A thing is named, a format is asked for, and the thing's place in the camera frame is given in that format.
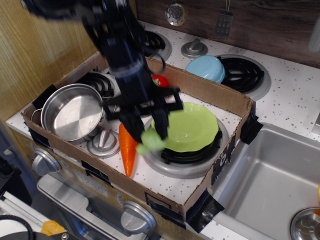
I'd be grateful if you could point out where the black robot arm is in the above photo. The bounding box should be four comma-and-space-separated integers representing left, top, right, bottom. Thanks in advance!
22, 0, 183, 142

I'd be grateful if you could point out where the front right stove burner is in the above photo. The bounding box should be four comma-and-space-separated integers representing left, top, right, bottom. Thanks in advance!
143, 119, 229, 179

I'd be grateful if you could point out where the silver metal pot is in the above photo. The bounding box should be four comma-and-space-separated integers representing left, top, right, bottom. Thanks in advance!
30, 83, 107, 145

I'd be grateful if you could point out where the brown cardboard fence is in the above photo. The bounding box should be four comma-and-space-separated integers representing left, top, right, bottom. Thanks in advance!
22, 58, 263, 232

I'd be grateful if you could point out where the black cable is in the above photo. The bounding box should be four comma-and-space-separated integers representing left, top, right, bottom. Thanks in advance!
0, 214, 35, 240

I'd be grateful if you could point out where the green toy broccoli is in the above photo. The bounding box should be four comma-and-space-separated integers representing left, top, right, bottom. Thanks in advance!
136, 127, 165, 156

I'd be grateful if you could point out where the silver oven door handle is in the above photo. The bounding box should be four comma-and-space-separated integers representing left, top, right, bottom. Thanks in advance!
37, 174, 148, 240

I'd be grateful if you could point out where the silver back stovetop knob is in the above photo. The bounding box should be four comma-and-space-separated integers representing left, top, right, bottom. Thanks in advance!
181, 38, 209, 59

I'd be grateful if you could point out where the yellow tape piece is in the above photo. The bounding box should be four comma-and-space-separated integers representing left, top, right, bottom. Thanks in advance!
40, 220, 66, 236

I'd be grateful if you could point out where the silver stovetop knob lower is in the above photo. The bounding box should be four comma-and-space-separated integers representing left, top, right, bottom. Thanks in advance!
87, 129, 120, 158

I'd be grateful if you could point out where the back left stove burner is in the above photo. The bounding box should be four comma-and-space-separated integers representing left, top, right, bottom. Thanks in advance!
144, 31, 172, 61

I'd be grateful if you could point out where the silver sink drain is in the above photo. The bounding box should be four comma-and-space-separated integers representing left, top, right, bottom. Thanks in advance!
289, 207, 320, 240

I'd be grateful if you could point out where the green plastic plate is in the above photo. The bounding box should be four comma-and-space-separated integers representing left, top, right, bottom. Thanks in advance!
156, 102, 219, 153

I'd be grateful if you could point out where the silver oven knob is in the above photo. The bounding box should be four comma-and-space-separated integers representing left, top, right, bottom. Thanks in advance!
31, 147, 62, 177
120, 200, 157, 235

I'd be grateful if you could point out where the light blue plastic bowl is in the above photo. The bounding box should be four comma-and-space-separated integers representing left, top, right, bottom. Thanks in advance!
185, 55, 226, 83

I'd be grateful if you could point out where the silver metal sink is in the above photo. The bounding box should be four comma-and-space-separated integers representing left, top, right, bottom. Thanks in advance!
211, 123, 320, 240

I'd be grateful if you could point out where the front left stove burner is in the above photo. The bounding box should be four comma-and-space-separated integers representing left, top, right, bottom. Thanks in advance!
75, 71, 121, 102

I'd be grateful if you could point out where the back right stove burner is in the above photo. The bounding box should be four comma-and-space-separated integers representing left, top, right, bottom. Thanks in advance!
217, 54, 272, 101

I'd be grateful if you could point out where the stove burner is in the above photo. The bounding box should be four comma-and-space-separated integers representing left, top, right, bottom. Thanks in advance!
75, 71, 121, 102
143, 119, 229, 179
144, 31, 172, 61
217, 54, 272, 101

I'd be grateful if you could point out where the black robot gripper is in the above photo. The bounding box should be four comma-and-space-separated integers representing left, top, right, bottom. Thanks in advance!
102, 63, 184, 143

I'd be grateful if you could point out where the silver oven knob right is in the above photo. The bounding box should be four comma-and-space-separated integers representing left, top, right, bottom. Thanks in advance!
120, 200, 157, 235

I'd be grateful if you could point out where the orange toy carrot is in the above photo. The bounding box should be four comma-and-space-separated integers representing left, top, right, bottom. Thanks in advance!
118, 123, 138, 177

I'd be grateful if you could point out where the silver oven knob left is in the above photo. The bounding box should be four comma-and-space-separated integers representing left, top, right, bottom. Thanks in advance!
31, 147, 62, 177

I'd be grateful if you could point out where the hanging metal strainer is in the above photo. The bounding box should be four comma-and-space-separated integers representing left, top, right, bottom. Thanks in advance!
164, 0, 188, 27

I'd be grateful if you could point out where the red toy strawberry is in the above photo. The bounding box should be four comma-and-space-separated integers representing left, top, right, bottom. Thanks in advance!
152, 74, 170, 88

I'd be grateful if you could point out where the hanging metal grater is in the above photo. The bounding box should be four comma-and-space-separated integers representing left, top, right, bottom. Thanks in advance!
214, 0, 234, 37

